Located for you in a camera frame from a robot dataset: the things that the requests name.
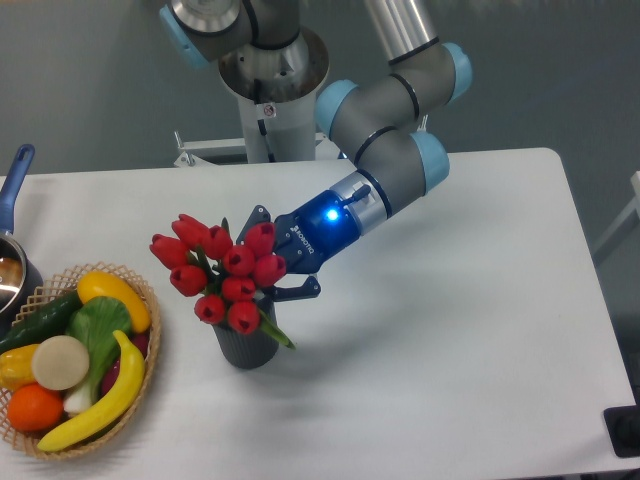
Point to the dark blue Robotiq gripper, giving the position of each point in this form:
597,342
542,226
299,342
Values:
316,231

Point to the red tulip bouquet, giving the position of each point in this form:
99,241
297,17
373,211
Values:
225,277

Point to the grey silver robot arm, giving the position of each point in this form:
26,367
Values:
425,73

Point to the dark grey ribbed vase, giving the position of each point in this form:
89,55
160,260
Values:
245,351

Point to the purple eggplant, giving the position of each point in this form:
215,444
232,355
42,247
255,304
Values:
141,341

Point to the yellow squash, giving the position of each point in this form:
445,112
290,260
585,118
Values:
102,284

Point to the green bok choy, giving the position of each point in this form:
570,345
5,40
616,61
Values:
93,325

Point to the yellow banana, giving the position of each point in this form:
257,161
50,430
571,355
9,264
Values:
105,411

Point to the green cucumber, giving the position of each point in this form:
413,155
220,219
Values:
49,320

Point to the woven wicker basket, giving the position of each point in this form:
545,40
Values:
53,288

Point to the beige round disc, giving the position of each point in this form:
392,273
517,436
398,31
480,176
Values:
60,363

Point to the yellow bell pepper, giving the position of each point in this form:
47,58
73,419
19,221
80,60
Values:
16,370

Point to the orange fruit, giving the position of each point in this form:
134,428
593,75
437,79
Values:
34,408

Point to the white furniture edge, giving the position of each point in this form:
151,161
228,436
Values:
620,228

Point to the black device at table edge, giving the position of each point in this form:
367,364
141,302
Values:
623,429

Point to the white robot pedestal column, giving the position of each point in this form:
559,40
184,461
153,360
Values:
276,93

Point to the blue handled saucepan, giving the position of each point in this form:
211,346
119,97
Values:
19,277

